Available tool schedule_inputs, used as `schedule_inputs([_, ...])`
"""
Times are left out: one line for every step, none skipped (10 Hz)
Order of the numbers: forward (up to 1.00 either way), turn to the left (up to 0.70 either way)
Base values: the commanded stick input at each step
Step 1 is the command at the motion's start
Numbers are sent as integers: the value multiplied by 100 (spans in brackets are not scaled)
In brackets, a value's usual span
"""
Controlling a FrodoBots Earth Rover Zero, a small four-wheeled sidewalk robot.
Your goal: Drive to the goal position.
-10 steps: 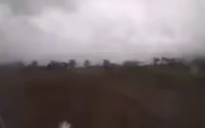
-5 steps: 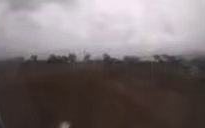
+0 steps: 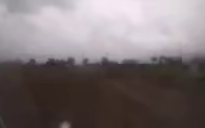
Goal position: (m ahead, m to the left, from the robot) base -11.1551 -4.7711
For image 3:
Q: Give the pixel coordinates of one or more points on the row of distant trees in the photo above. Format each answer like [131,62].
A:
[70,61]

